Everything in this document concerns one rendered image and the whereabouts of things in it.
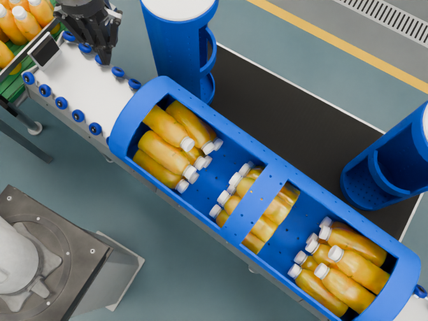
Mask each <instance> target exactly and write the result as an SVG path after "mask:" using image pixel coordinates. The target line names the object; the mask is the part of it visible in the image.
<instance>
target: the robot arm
mask: <svg viewBox="0 0 428 321"><path fill-rule="evenodd" d="M56 1H57V2H58V3H56V4H55V8H54V11H53V17H55V18H56V19H57V20H59V21H61V22H62V23H63V24H64V25H65V26H66V28H67V29H68V30H69V31H70V32H71V34H72V35H73V36H74V37H75V38H76V39H77V40H78V41H79V42H80V43H81V44H85V43H88V44H89V45H90V46H91V47H92V49H93V51H94V52H95V53H97V54H98V56H99V58H100V60H101V62H102V64H103V65H110V61H111V55H112V53H111V52H112V48H113V47H116V43H117V38H118V27H119V25H120V24H121V20H122V15H123V11H121V10H117V11H116V12H114V11H112V10H110V8H109V6H108V5H107V4H106V3H105V1H104V0H56ZM106 17H109V21H110V24H111V27H110V36H109V34H108V31H107V29H106V26H105V24H104V21H103V20H104V19H105V18H106ZM62 263H63V259H62V257H61V256H59V255H56V254H54V253H52V252H51V251H50V250H49V249H48V248H47V247H46V246H45V245H44V244H43V243H41V242H40V241H39V240H38V239H37V238H36V237H34V236H33V235H32V234H31V233H30V232H29V231H28V229H27V227H26V226H25V224H23V223H22V222H17V223H16V224H14V226H13V227H12V226H11V225H10V224H9V223H7V221H5V220H4V219H3V218H2V217H1V216H0V297H1V298H2V299H3V300H4V301H5V302H6V304H7V305H8V307H9V309H10V310H11V311H12V312H19V311H20V310H21V309H22V308H23V307H24V304H25V302H26V301H27V300H28V298H29V297H30V296H31V295H32V294H33V293H36V294H37V295H39V296H40V297H42V298H43V299H47V298H49V297H50V296H51V295H52V293H53V292H52V291H51V290H50V289H49V287H48V286H47V284H46V283H45V282H44V281H45V280H46V278H47V277H48V276H49V275H50V274H51V273H52V272H53V271H54V270H55V269H57V268H59V267H60V266H61V265H62Z"/></svg>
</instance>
